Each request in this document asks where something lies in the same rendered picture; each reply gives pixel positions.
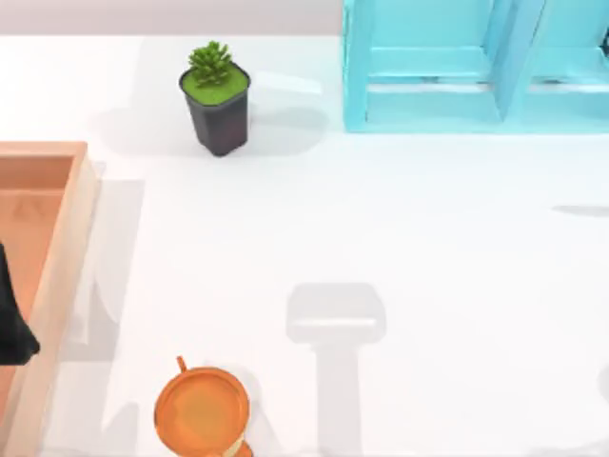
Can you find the green plant in black pot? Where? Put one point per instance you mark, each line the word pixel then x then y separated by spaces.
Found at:
pixel 219 109

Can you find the light blue rack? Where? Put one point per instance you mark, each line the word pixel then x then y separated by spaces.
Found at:
pixel 428 66

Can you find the orange cup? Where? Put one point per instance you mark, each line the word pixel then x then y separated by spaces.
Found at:
pixel 202 411

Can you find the shallow salmon-coloured box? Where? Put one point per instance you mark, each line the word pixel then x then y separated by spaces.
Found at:
pixel 57 228

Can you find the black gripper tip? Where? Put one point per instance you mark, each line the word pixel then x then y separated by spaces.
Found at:
pixel 12 328

